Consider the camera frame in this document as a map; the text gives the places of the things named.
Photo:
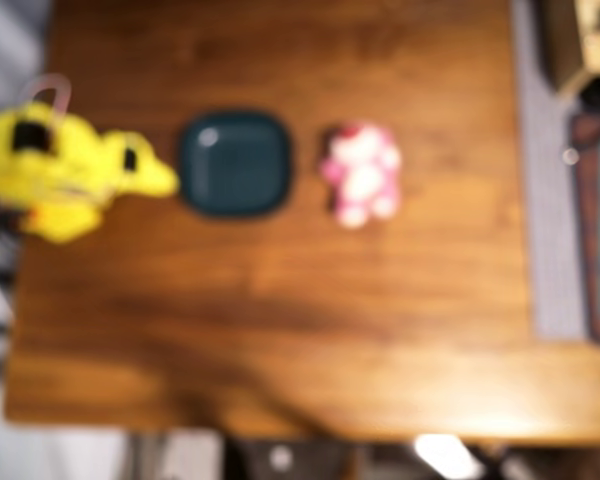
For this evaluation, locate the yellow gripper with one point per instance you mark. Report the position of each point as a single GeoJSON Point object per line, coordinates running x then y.
{"type": "Point", "coordinates": [141, 167]}

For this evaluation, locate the pink strawberry bear plush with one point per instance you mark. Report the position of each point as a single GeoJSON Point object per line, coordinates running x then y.
{"type": "Point", "coordinates": [365, 175]}

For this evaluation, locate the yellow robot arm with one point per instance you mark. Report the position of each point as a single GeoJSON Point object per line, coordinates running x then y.
{"type": "Point", "coordinates": [65, 165]}

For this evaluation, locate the dark green bin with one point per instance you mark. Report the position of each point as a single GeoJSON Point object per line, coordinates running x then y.
{"type": "Point", "coordinates": [235, 165]}

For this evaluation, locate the black orange table clamp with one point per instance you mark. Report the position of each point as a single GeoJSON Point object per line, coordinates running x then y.
{"type": "Point", "coordinates": [5, 217]}

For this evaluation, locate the small white tag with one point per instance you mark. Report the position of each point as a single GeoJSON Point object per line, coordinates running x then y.
{"type": "Point", "coordinates": [280, 457]}

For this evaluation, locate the grey cutting mat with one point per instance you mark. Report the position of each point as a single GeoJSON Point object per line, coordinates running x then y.
{"type": "Point", "coordinates": [545, 200]}

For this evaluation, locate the white sheet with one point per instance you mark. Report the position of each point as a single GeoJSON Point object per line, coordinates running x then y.
{"type": "Point", "coordinates": [445, 452]}

